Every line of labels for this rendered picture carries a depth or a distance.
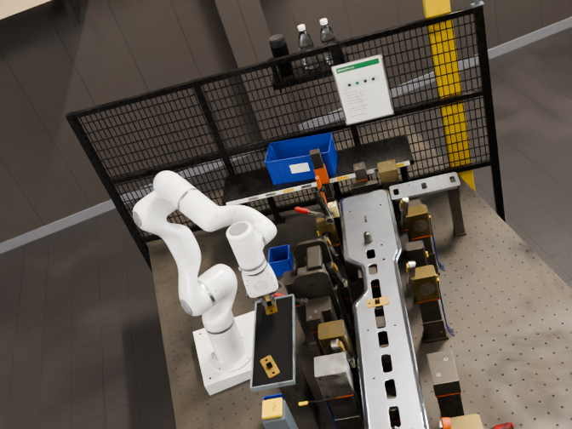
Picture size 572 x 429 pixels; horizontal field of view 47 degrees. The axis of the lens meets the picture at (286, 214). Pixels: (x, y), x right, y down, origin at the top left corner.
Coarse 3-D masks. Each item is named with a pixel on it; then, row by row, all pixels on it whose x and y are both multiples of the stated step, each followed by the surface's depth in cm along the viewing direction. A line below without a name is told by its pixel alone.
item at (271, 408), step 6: (264, 402) 194; (270, 402) 194; (276, 402) 193; (282, 402) 193; (264, 408) 193; (270, 408) 192; (276, 408) 191; (282, 408) 192; (264, 414) 191; (270, 414) 190; (276, 414) 190; (282, 414) 190
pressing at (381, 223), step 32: (384, 192) 283; (352, 224) 272; (384, 224) 267; (352, 256) 257; (384, 256) 252; (384, 288) 239; (384, 352) 216; (384, 384) 207; (416, 384) 204; (384, 416) 198; (416, 416) 195
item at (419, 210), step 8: (416, 208) 262; (424, 208) 260; (408, 216) 259; (416, 216) 259; (424, 216) 259; (408, 224) 262; (416, 224) 261; (424, 224) 261; (416, 232) 264; (424, 232) 264; (432, 232) 266; (416, 240) 267; (424, 240) 267; (432, 248) 273; (432, 256) 272; (432, 264) 274; (440, 264) 281
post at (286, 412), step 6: (288, 408) 197; (288, 414) 195; (264, 420) 192; (270, 420) 191; (276, 420) 190; (282, 420) 190; (288, 420) 193; (294, 420) 200; (270, 426) 192; (276, 426) 192; (282, 426) 192; (288, 426) 192; (294, 426) 199
